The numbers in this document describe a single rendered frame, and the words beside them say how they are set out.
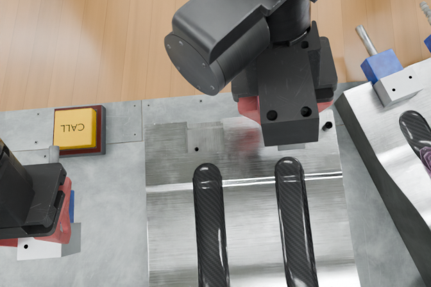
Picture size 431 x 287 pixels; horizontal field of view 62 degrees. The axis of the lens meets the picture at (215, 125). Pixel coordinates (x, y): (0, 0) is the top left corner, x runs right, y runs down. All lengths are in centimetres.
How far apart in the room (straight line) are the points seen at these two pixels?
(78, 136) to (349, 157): 42
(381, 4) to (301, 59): 43
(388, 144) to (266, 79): 31
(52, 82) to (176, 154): 29
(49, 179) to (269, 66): 23
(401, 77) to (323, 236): 25
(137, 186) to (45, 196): 24
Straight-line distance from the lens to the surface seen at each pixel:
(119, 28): 69
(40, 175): 40
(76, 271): 62
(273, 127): 28
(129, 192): 60
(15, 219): 36
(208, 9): 25
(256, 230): 49
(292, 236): 50
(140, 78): 64
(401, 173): 56
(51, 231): 38
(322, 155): 50
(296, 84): 29
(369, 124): 57
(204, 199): 49
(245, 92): 36
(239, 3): 25
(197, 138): 52
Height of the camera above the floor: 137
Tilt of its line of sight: 75 degrees down
